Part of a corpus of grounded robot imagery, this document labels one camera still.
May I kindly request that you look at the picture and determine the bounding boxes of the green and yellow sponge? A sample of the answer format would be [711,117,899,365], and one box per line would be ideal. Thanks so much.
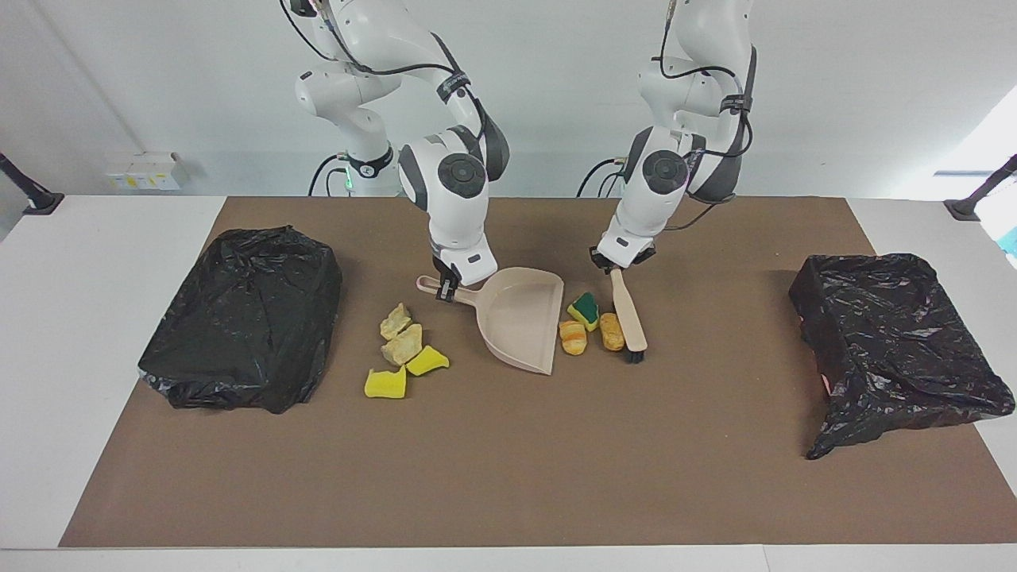
[566,292,601,332]

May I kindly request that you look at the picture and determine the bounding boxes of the small beige sponge chunk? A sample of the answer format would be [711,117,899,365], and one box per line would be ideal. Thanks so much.
[380,302,412,341]

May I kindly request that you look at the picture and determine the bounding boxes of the large beige sponge chunk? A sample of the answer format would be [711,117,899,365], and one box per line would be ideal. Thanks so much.
[381,323,423,366]

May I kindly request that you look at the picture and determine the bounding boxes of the yellow sponge wedge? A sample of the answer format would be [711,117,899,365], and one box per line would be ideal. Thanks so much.
[405,345,450,377]

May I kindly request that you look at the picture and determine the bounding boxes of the beige plastic dustpan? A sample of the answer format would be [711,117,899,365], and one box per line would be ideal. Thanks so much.
[416,267,565,376]

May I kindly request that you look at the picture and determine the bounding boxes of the notched yellow sponge piece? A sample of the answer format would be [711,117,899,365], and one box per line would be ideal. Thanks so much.
[364,365,408,400]

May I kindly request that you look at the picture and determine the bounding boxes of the black bag covered bin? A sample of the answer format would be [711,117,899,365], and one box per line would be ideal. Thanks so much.
[137,226,343,415]

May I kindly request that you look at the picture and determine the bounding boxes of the brown table mat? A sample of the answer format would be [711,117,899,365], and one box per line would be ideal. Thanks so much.
[60,196,1017,549]

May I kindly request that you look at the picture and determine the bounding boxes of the black bag with loose corner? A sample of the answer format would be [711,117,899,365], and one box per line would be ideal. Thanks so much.
[788,253,1016,461]

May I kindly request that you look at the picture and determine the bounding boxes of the black stand base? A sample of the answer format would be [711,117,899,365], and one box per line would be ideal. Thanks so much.
[0,153,64,216]
[944,155,1017,222]

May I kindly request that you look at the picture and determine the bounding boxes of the black left base cable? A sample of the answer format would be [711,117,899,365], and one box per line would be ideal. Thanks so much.
[576,157,628,198]

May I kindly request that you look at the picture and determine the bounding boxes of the black base cable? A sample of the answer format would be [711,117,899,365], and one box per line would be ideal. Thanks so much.
[308,153,350,197]
[576,157,628,198]

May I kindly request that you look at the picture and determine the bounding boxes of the black right base cable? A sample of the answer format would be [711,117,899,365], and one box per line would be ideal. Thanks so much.
[308,153,350,197]

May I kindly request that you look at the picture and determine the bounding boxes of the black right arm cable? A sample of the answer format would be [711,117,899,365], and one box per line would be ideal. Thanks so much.
[278,0,509,184]

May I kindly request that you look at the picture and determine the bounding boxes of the white wall socket box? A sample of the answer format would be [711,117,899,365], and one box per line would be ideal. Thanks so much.
[103,153,185,191]

